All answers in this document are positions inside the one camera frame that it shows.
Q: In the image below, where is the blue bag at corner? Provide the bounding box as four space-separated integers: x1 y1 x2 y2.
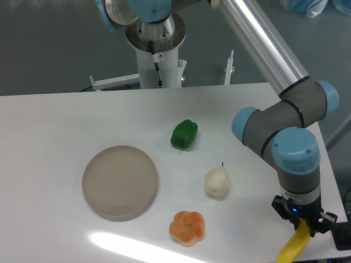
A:
331 0 351 16

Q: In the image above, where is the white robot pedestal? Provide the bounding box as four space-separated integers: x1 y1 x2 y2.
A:
126 13 187 89

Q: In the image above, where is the yellow banana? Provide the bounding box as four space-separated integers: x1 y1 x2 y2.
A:
275 219 310 263

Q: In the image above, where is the black pedestal cable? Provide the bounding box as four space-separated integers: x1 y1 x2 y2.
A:
148 40 164 88

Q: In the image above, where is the blue plastic bag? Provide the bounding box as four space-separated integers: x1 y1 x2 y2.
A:
287 0 328 18

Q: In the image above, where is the green bell pepper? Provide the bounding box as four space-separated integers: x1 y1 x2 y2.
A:
170 119 198 150

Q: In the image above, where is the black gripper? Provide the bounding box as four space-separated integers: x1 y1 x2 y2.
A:
271 190 337 237

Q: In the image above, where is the white pear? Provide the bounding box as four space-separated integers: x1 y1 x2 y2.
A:
204 163 230 200

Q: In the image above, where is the orange knotted bread roll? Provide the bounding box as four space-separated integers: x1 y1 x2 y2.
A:
168 211 205 247

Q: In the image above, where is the white support bracket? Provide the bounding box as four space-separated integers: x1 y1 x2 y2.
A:
89 73 139 91
224 50 235 85

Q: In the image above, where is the white left support bracket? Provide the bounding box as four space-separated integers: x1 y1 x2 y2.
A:
89 73 139 91

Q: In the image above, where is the beige round plate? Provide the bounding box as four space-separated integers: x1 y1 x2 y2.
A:
82 145 158 222

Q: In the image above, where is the black device at edge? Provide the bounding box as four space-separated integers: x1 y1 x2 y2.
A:
332 222 350 251

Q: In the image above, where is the white right support bracket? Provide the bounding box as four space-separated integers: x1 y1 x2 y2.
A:
224 50 235 85

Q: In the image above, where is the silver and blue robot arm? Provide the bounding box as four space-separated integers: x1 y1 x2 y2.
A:
95 1 339 236

